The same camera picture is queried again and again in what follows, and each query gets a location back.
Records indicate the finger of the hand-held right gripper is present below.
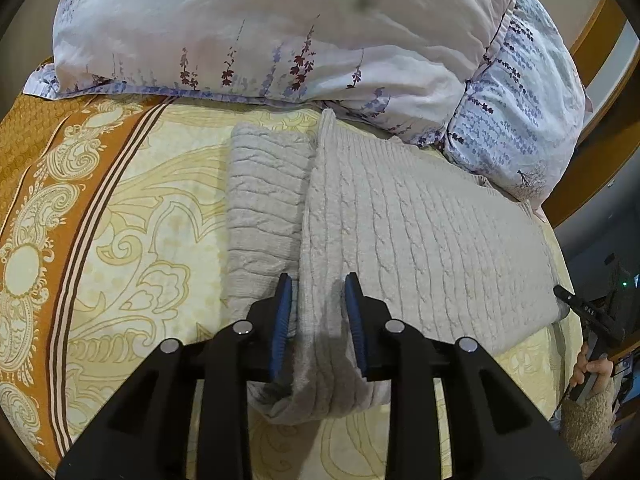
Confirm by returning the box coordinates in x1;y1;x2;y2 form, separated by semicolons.
552;285;581;311

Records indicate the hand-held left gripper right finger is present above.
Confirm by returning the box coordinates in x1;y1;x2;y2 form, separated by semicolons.
344;272;583;480

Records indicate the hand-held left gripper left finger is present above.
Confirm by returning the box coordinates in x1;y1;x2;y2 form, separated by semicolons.
55;272;301;480

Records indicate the grey cable-knit sweater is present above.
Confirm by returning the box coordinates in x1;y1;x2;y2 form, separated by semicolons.
222;108;571;426

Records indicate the person's right forearm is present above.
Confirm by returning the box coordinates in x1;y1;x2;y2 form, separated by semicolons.
557;375;618;466

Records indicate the person's right hand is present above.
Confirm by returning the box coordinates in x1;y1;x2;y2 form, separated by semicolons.
572;342;614;391

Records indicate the yellow patterned bed sheet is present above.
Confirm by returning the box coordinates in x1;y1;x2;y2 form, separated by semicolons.
0;57;586;480

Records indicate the white pillow with tree print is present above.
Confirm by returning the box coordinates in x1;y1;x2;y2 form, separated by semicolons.
442;0;593;221

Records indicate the wooden headboard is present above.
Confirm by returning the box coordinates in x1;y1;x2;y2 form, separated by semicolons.
542;0;640;228

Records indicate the white pillow with purple flowers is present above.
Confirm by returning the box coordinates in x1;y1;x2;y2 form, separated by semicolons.
22;0;518;148

